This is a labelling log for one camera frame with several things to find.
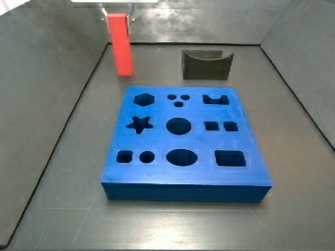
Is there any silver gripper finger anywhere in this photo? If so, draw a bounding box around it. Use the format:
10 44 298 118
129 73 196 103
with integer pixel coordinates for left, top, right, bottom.
128 3 136 23
100 3 108 21

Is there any red rectangular block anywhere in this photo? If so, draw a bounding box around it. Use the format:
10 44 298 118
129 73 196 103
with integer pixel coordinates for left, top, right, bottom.
106 14 133 76

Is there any black curved cradle block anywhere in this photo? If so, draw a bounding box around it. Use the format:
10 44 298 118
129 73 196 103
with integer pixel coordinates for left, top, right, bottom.
181 50 234 80

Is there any blue shape sorting board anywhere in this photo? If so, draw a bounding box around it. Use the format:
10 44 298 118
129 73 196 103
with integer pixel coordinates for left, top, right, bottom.
100 86 272 203

